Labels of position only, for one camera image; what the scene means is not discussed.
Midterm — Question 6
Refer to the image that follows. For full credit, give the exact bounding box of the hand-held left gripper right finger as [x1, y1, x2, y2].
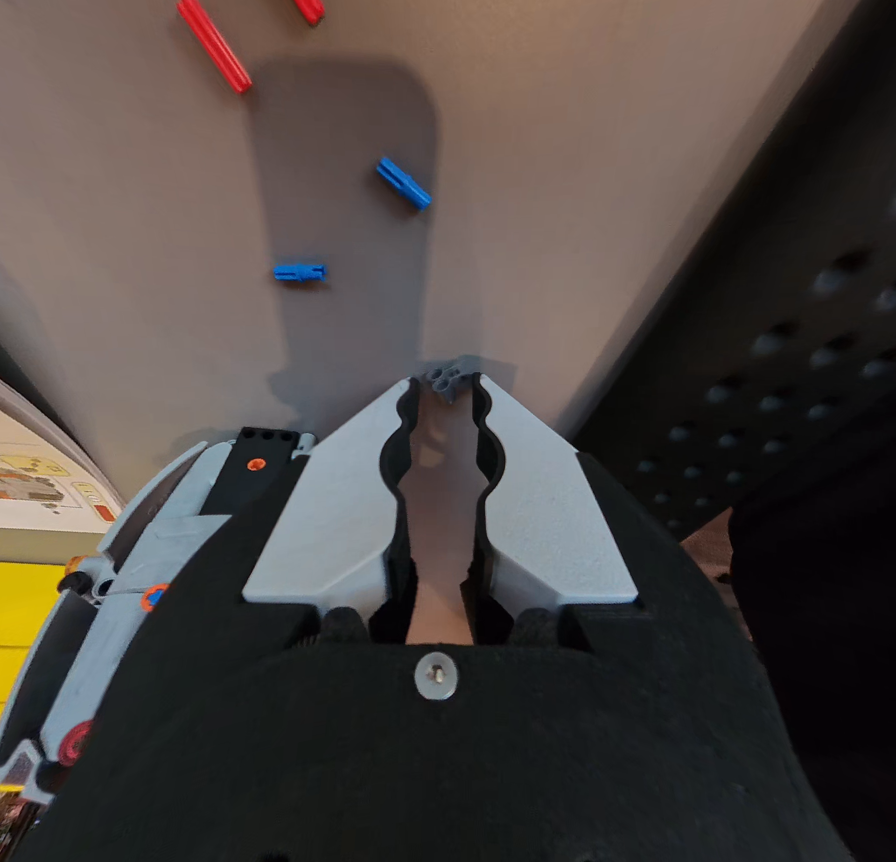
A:
[461, 373, 640, 645]

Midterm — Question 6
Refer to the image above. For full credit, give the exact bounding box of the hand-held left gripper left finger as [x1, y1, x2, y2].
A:
[241, 378, 421, 645]

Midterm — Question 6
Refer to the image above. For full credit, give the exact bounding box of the dark grey pin connector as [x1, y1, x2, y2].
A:
[420, 354, 484, 404]

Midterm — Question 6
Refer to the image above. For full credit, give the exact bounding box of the yellow plastic bin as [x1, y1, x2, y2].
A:
[0, 561, 71, 719]

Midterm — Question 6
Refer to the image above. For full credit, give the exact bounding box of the grey desk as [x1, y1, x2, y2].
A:
[0, 0, 883, 646]

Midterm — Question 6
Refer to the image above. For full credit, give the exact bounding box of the partly built robot model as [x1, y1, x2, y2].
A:
[0, 424, 317, 817]

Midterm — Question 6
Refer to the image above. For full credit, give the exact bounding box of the open instruction booklet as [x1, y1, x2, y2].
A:
[0, 379, 127, 565]

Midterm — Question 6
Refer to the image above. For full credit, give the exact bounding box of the black perforated pad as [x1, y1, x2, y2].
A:
[560, 0, 896, 548]

